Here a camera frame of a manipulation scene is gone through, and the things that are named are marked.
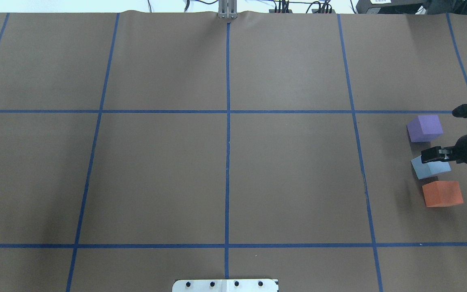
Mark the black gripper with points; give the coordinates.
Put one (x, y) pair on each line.
(465, 149)

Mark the light blue foam block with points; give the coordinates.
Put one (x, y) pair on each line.
(430, 169)

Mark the purple foam block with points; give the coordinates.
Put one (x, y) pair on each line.
(424, 128)

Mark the orange foam block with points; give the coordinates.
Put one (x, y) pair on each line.
(442, 194)

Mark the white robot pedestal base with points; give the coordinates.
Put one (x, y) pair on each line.
(226, 285)

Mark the aluminium frame post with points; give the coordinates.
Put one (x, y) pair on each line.
(227, 9)

